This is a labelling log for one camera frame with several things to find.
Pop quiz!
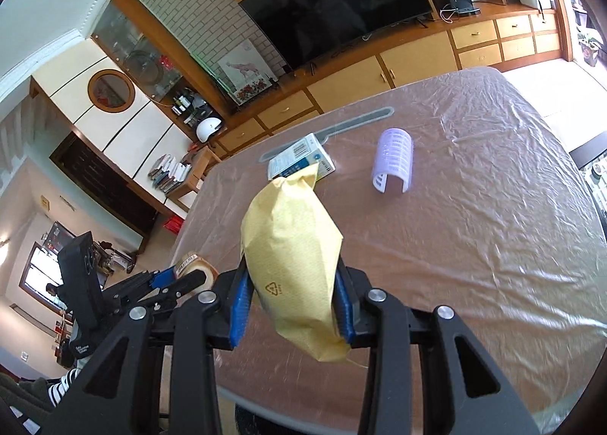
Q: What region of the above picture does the orange labelled round tub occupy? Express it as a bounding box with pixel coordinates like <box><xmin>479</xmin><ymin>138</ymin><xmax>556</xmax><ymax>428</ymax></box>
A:
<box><xmin>174</xmin><ymin>251</ymin><xmax>219</xmax><ymax>293</ymax></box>

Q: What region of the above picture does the yellow paper bag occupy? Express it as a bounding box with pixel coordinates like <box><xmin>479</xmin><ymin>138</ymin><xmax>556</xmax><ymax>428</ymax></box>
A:
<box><xmin>241</xmin><ymin>164</ymin><xmax>350</xmax><ymax>362</ymax></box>

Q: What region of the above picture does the red plastic crate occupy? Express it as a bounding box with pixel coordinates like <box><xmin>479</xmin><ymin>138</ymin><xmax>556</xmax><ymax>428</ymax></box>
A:
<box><xmin>162</xmin><ymin>215</ymin><xmax>184</xmax><ymax>236</ymax></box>

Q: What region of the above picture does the stack of books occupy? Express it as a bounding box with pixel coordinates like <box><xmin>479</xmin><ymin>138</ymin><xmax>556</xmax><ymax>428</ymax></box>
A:
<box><xmin>147</xmin><ymin>154</ymin><xmax>192</xmax><ymax>194</ymax></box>

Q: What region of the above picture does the small wooden side table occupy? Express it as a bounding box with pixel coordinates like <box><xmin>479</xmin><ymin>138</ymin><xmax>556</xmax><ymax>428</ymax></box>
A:
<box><xmin>165</xmin><ymin>146</ymin><xmax>221</xmax><ymax>218</ymax></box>

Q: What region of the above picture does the white helmet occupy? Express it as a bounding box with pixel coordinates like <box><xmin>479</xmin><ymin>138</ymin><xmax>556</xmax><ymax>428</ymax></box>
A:
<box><xmin>195</xmin><ymin>116</ymin><xmax>222</xmax><ymax>143</ymax></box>

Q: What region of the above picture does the white blue carton box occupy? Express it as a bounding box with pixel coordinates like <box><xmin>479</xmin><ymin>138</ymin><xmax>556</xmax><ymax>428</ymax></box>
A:
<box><xmin>266</xmin><ymin>133</ymin><xmax>335</xmax><ymax>180</ymax></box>

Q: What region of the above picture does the grey long shoehorn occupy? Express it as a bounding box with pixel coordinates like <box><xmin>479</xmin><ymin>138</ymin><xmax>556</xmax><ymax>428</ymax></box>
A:
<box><xmin>257</xmin><ymin>106</ymin><xmax>395</xmax><ymax>164</ymax></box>

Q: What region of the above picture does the black flat screen television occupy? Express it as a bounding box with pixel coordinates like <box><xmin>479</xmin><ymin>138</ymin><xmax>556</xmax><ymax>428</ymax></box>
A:
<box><xmin>240</xmin><ymin>0</ymin><xmax>432</xmax><ymax>70</ymax></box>

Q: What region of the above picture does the wooden tv cabinet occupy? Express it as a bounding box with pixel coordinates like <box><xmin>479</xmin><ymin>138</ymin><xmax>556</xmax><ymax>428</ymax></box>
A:
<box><xmin>210</xmin><ymin>3</ymin><xmax>572</xmax><ymax>158</ymax></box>

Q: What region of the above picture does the round wooden wall frame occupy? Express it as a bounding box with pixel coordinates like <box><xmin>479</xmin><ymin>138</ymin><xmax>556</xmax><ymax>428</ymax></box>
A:
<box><xmin>88</xmin><ymin>69</ymin><xmax>135</xmax><ymax>113</ymax></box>

